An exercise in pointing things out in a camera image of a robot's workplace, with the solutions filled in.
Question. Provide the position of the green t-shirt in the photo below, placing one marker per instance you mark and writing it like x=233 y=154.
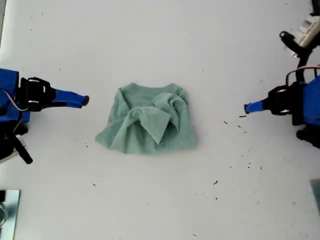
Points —
x=145 y=125

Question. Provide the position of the black camera stalk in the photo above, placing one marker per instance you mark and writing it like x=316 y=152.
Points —
x=23 y=150
x=293 y=46

